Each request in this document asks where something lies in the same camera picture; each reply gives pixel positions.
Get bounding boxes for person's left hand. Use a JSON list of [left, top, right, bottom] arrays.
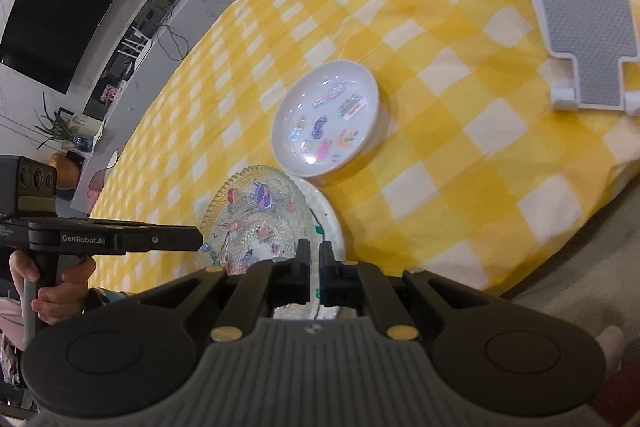
[[8, 250, 97, 327]]

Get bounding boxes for black cable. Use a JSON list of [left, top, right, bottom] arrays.
[[157, 19, 189, 63]]

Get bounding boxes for person's pink clothing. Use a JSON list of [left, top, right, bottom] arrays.
[[0, 296, 27, 354]]

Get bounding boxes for white floral plate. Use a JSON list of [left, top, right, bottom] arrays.
[[272, 176, 347, 322]]

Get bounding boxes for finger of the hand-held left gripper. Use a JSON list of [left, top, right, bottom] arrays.
[[122, 224, 205, 254]]

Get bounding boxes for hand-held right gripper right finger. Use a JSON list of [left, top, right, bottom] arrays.
[[318, 240, 503, 343]]

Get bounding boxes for glass plate with stickers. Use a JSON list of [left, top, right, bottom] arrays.
[[195, 164, 314, 279]]

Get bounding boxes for golden vase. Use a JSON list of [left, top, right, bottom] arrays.
[[48, 151, 84, 190]]

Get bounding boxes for white stand with grey pad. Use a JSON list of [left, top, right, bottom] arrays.
[[519, 0, 640, 116]]

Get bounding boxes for yellow checked cloth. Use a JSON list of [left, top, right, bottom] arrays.
[[87, 0, 640, 304]]

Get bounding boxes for white router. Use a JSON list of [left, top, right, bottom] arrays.
[[118, 26, 149, 58]]

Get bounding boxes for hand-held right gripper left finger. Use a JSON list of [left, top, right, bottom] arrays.
[[132, 238, 314, 343]]

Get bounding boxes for white plate with stickers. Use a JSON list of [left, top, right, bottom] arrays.
[[270, 60, 381, 179]]

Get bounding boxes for green potted plant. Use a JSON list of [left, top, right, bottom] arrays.
[[34, 92, 84, 153]]

